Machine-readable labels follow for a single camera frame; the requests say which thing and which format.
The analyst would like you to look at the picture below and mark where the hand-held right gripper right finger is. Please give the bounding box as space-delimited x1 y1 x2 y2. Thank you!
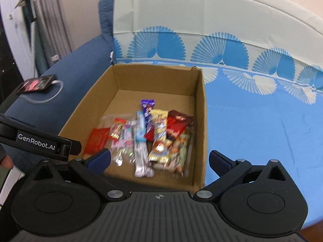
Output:
193 150 292 202

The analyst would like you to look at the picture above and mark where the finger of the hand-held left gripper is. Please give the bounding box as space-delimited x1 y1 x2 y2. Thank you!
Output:
68 139 82 156

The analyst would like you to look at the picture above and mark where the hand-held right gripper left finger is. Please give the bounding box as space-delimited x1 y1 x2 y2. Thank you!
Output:
30 148 127 202

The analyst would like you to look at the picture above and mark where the clear bag of candies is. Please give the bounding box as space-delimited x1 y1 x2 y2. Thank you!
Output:
101 116 137 167

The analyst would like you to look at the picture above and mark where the clear bag of coated peanuts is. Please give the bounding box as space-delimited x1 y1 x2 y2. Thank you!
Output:
165 131 192 177

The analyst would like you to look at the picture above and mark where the silver clear packet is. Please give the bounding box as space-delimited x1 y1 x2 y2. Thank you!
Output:
134 141 155 178

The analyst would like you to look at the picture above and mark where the dark red snack packet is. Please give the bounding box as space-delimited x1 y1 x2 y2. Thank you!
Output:
165 110 195 142

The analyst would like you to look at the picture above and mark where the yellow snack bar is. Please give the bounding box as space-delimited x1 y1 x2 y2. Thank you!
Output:
148 109 170 164

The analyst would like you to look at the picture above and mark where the purple candy packet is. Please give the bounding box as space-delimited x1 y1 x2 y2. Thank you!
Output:
141 99 155 142

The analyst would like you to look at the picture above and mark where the cardboard box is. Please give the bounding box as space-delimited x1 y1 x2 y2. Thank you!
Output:
58 64 208 191

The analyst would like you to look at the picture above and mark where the person's left hand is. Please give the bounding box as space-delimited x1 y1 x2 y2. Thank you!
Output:
0 144 14 169

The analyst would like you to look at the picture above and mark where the blue printed bed sheet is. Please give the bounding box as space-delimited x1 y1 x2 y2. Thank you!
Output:
112 0 323 232

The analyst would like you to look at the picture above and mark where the black smartphone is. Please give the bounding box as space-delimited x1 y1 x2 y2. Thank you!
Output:
16 74 58 95

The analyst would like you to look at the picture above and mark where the blue sofa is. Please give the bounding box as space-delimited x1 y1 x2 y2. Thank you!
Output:
5 0 116 162

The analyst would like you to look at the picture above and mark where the white ribbed radiator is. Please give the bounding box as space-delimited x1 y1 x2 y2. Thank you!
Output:
28 0 73 68

